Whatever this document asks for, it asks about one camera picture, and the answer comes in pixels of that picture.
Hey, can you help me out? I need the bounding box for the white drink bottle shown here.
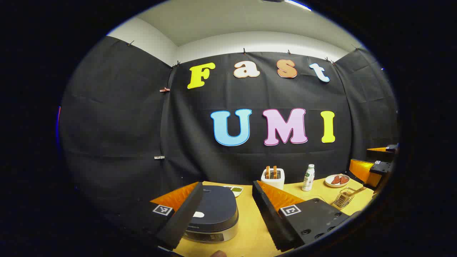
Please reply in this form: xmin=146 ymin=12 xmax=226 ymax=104
xmin=302 ymin=164 xmax=315 ymax=192

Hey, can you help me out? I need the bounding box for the metal wire chopstick holder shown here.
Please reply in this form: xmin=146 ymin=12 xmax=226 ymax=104
xmin=333 ymin=187 xmax=356 ymax=209

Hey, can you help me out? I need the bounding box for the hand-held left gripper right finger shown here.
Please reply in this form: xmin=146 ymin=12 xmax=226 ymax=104
xmin=252 ymin=180 xmax=362 ymax=252

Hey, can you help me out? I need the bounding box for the white round plate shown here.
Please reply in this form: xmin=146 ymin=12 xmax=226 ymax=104
xmin=325 ymin=174 xmax=350 ymax=188

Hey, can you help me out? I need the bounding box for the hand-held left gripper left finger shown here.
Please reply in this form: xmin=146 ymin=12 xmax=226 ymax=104
xmin=118 ymin=181 xmax=204 ymax=251

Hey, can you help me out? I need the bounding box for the white toaster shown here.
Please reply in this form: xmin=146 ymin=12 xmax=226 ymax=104
xmin=261 ymin=168 xmax=285 ymax=190

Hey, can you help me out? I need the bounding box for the dark blue rice cooker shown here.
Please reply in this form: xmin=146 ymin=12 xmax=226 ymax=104
xmin=182 ymin=185 xmax=239 ymax=243

